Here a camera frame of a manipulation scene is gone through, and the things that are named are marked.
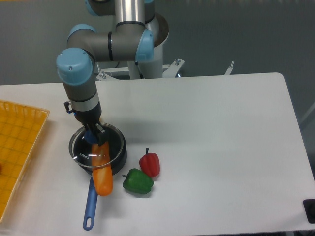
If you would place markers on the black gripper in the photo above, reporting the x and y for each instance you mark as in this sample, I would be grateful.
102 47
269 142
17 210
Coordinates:
88 117

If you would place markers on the glass lid blue knob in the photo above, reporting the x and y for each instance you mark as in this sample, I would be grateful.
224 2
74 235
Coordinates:
81 150

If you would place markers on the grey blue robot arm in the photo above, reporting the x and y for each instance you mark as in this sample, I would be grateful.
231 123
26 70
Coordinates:
131 41

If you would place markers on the orange toy baguette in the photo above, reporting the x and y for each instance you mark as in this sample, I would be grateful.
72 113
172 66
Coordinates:
102 172

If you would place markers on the red toy bell pepper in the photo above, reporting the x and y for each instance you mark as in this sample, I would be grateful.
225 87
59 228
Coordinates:
150 164

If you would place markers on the green toy bell pepper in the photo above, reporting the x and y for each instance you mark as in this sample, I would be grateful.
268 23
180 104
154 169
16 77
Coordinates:
138 182

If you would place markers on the orange plastic basket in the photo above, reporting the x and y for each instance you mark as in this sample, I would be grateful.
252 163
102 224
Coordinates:
20 127

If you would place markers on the black corner device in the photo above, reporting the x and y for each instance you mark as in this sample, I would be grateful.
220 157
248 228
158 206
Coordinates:
309 207

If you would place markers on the dark pot blue handle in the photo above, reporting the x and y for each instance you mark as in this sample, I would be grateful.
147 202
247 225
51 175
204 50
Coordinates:
89 215

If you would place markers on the white metal base frame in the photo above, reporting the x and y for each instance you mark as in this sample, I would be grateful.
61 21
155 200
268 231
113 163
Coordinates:
168 71

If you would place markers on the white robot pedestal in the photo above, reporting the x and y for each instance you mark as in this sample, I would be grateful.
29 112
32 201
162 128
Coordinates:
154 68

